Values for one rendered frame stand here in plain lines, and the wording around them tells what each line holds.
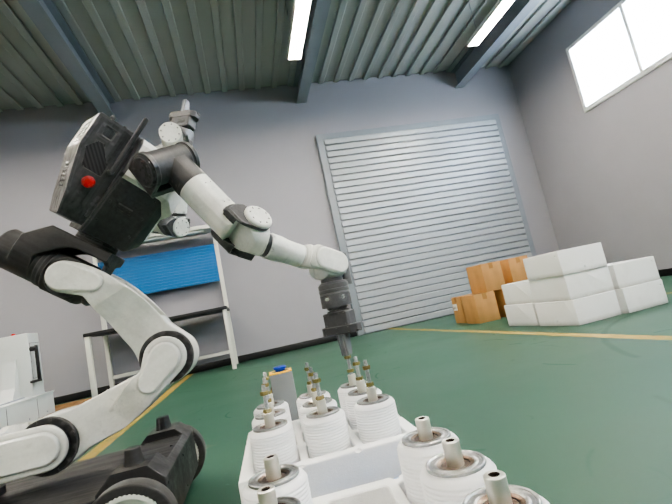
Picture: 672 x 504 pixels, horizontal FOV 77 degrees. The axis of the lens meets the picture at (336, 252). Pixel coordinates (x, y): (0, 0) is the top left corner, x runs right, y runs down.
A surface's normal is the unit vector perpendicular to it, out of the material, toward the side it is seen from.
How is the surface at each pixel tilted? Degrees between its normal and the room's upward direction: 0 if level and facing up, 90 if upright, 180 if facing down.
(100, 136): 110
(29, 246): 90
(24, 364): 90
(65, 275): 90
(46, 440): 90
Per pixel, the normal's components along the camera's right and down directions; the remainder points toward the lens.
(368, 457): 0.15, -0.16
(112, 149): 0.65, 0.11
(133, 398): -0.04, 0.20
